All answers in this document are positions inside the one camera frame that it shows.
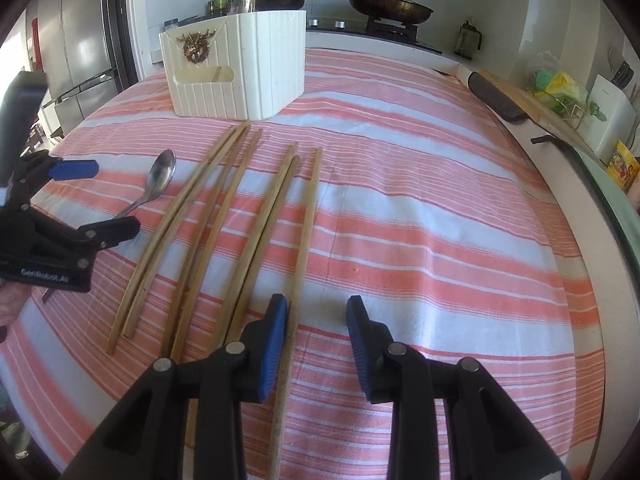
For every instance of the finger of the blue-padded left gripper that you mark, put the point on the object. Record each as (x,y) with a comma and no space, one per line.
(74,170)
(109,233)

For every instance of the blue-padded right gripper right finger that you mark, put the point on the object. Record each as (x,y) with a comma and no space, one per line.
(489,437)

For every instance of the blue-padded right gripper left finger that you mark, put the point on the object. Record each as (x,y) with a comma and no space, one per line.
(144,435)

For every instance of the steel spoon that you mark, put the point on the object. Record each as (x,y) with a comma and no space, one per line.
(119,186)

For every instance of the person's left hand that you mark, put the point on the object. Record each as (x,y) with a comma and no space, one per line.
(13,297)

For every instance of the grey refrigerator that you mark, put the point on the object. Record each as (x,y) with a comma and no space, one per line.
(76,57)

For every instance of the spice jar rack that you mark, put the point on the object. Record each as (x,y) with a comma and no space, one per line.
(175,23)

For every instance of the cream utensil holder box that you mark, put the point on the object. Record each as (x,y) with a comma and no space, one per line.
(246,66)

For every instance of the sauce bottles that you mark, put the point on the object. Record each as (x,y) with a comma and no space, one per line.
(217,8)

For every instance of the green cutting board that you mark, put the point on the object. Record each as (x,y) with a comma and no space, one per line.
(621,215)

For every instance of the pink striped tablecloth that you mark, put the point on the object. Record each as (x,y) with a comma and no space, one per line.
(427,208)

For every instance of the yellow snack box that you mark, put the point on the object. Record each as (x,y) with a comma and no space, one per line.
(623,167)

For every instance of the wooden cutting board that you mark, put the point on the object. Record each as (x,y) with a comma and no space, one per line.
(514,106)

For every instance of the white knife block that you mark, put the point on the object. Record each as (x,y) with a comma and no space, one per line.
(608,118)

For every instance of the black gas stove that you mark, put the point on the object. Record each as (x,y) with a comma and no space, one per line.
(382,30)

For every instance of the black wok glass lid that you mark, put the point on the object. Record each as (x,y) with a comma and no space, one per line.
(405,12)

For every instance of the yellow green bag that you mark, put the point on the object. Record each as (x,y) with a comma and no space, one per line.
(559,91)

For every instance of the dark glass kettle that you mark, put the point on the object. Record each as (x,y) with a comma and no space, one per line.
(469,41)

